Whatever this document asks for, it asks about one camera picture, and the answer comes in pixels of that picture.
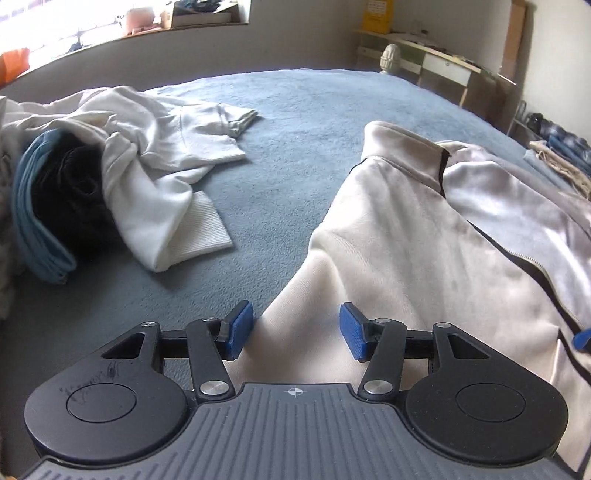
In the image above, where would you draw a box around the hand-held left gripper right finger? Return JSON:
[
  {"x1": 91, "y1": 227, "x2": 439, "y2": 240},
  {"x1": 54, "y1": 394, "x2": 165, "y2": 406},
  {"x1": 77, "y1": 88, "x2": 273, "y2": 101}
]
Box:
[{"x1": 339, "y1": 302, "x2": 493, "y2": 409}]

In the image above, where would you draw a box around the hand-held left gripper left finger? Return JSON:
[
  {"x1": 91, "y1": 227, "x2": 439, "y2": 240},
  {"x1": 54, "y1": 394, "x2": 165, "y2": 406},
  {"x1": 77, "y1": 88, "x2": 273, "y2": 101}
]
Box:
[{"x1": 100, "y1": 300, "x2": 254, "y2": 409}]

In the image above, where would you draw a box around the beige zip jacket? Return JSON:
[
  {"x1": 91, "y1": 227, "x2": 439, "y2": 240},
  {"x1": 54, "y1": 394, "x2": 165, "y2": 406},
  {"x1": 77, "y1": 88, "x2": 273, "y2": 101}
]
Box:
[{"x1": 249, "y1": 121, "x2": 591, "y2": 480}]

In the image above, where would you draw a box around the dark clothes bundle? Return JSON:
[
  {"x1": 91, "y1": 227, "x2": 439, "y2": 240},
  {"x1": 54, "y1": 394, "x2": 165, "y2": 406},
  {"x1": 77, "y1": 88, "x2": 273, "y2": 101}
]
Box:
[{"x1": 178, "y1": 0, "x2": 222, "y2": 14}]

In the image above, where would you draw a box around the white sweatshirt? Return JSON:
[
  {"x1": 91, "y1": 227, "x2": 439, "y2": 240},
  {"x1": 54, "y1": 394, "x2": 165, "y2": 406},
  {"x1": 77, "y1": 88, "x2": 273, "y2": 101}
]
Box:
[{"x1": 0, "y1": 85, "x2": 259, "y2": 273}]

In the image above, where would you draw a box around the cream knit garment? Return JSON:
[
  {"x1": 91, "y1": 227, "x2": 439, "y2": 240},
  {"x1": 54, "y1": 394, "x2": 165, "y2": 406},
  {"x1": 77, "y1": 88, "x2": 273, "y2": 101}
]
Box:
[{"x1": 529, "y1": 141, "x2": 591, "y2": 197}]

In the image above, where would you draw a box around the pale blue folded cloth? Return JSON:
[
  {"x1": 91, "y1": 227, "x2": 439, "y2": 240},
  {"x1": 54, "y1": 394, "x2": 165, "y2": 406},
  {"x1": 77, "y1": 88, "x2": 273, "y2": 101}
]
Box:
[{"x1": 523, "y1": 150, "x2": 578, "y2": 191}]

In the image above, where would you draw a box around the grey-blue bed blanket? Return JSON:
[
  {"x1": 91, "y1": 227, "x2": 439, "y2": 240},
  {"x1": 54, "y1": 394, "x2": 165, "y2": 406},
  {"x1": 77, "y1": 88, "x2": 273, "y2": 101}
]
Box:
[{"x1": 0, "y1": 68, "x2": 591, "y2": 480}]

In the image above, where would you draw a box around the blue plaid shirt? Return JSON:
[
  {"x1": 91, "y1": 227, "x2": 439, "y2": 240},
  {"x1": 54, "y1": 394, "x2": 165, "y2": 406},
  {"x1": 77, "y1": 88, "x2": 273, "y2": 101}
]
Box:
[{"x1": 547, "y1": 127, "x2": 591, "y2": 162}]

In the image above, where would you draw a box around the black garment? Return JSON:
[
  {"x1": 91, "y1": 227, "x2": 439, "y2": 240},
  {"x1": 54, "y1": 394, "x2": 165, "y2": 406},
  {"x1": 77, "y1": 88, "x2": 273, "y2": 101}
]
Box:
[{"x1": 32, "y1": 134, "x2": 125, "y2": 259}]

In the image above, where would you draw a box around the white metal rack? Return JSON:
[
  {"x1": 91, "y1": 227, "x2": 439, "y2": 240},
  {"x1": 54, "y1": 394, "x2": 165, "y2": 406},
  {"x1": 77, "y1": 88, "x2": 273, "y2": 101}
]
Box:
[{"x1": 510, "y1": 99, "x2": 532, "y2": 134}]

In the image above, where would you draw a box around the wooden desk with drawers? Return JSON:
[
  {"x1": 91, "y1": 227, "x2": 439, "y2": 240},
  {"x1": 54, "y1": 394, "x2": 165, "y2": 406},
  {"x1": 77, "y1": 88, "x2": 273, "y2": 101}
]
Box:
[{"x1": 353, "y1": 30, "x2": 518, "y2": 121}]

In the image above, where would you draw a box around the wooden window sill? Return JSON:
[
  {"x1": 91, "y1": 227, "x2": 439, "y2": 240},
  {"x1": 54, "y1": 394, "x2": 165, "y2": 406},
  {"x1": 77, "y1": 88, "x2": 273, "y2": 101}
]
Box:
[{"x1": 0, "y1": 21, "x2": 250, "y2": 88}]

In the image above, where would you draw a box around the cardboard box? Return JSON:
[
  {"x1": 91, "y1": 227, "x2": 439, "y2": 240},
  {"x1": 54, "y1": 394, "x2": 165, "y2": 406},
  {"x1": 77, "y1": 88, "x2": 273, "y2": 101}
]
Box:
[{"x1": 159, "y1": 0, "x2": 241, "y2": 26}]

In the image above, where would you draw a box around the yellow box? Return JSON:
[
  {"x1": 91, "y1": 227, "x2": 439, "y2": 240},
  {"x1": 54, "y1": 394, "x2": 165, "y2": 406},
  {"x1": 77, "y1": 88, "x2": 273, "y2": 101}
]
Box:
[{"x1": 361, "y1": 0, "x2": 395, "y2": 34}]

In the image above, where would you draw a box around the pink and white pot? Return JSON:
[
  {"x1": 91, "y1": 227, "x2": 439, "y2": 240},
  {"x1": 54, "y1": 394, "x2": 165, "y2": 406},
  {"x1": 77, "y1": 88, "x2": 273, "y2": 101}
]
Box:
[{"x1": 121, "y1": 7, "x2": 158, "y2": 35}]

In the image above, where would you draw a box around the orange bag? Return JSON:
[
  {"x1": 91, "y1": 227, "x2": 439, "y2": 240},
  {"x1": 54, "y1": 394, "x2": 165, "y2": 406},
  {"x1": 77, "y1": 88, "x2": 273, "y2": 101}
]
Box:
[{"x1": 0, "y1": 47, "x2": 31, "y2": 86}]

